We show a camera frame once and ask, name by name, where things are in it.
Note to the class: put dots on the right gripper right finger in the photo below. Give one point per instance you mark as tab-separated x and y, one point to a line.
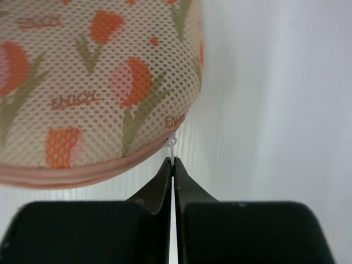
210	231

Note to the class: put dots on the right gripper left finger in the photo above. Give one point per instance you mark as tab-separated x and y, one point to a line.
136	230

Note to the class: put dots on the tulip print mesh laundry bag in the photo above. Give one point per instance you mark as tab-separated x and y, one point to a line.
90	89

